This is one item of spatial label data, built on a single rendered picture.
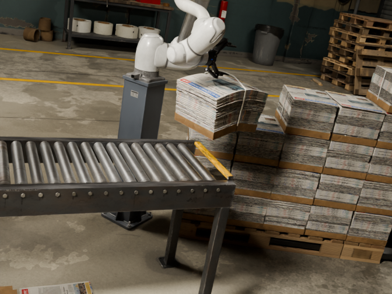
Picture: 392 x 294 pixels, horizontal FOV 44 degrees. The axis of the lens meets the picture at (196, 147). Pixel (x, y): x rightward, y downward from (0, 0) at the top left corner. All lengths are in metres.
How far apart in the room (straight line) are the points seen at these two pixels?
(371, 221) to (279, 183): 0.71
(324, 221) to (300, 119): 0.74
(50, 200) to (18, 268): 0.96
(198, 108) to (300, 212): 1.23
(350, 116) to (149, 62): 1.27
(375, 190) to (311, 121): 0.67
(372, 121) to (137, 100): 1.46
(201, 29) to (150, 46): 0.88
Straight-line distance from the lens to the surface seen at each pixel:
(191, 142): 2.66
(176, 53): 2.15
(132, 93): 3.03
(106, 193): 2.05
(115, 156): 2.36
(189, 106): 2.43
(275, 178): 3.15
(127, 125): 3.11
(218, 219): 2.32
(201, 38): 2.11
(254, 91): 2.47
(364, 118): 3.16
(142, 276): 2.90
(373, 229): 3.52
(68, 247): 3.08
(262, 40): 10.01
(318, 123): 3.07
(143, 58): 2.97
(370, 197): 3.38
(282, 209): 3.26
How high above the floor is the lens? 1.72
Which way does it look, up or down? 21 degrees down
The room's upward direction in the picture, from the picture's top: 10 degrees clockwise
